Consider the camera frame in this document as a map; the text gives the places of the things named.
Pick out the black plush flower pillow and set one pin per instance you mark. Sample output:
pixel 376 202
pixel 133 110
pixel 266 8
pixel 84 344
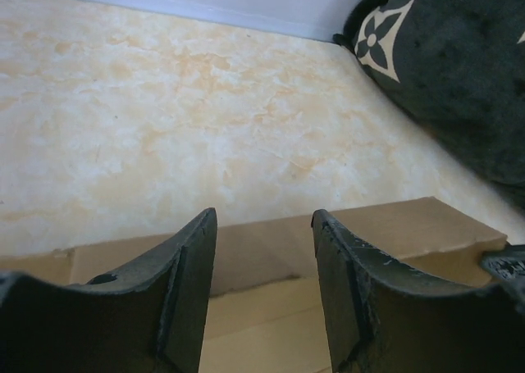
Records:
pixel 456 67

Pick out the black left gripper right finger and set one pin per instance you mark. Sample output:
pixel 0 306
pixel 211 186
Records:
pixel 382 315

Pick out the brown cardboard box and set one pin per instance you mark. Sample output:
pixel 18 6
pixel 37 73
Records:
pixel 246 256

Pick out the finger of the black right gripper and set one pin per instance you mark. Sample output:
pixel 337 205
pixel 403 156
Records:
pixel 506 267

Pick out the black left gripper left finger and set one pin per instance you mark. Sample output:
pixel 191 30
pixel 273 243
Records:
pixel 147 315

